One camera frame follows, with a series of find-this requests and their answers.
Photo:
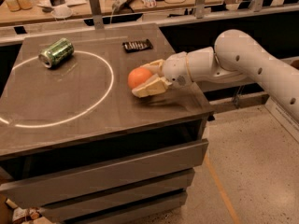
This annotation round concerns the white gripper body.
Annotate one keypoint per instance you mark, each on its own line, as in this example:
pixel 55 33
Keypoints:
pixel 175 68

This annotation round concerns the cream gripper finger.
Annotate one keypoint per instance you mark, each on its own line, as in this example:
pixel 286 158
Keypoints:
pixel 156 67
pixel 153 86

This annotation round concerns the orange fruit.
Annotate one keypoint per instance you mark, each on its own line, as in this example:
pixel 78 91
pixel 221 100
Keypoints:
pixel 138 76

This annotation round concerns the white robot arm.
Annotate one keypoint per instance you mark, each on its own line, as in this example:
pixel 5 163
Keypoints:
pixel 234 55

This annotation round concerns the black rxbar chocolate bar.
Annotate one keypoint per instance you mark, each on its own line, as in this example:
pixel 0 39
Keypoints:
pixel 135 46

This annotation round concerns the green soda can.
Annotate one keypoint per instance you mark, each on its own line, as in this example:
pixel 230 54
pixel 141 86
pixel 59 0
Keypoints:
pixel 54 54

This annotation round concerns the white face mask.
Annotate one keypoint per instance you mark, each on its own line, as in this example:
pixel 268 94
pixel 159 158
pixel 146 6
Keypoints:
pixel 61 12

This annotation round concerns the metal post right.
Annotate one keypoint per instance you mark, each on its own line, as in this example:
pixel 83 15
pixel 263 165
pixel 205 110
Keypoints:
pixel 199 9

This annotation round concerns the metal post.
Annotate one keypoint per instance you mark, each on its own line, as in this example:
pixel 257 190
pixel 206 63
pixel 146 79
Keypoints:
pixel 97 14
pixel 199 9

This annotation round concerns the metal post left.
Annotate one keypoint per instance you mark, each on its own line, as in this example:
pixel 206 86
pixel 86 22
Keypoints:
pixel 97 14

